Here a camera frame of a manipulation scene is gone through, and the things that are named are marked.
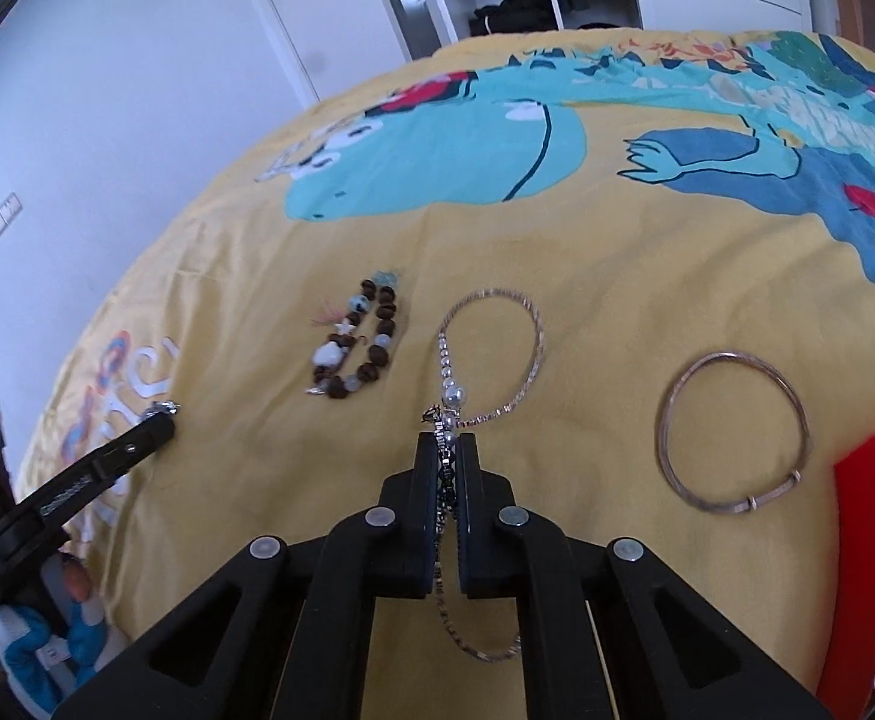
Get silver pearl chain necklace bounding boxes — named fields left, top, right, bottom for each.
left=418, top=286, right=547, bottom=665

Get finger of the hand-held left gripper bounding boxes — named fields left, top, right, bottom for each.
left=28, top=414, right=178, bottom=522

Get yellow printed blanket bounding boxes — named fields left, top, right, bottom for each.
left=13, top=26, right=875, bottom=720

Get brown beaded bracelet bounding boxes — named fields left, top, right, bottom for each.
left=303, top=268, right=408, bottom=400

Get thin gold bangle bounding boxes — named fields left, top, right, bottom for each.
left=654, top=350, right=813, bottom=517

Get folded dark clothes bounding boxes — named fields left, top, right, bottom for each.
left=471, top=0, right=588, bottom=35

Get blue white plush toy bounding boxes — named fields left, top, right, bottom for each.
left=0, top=551, right=131, bottom=713

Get white door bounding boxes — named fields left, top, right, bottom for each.
left=238, top=0, right=412, bottom=110

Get red cardboard box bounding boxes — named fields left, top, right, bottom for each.
left=816, top=412, right=875, bottom=720

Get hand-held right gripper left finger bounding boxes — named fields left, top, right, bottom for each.
left=51, top=431, right=455, bottom=720

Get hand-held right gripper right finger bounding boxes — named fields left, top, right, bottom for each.
left=452, top=431, right=835, bottom=720

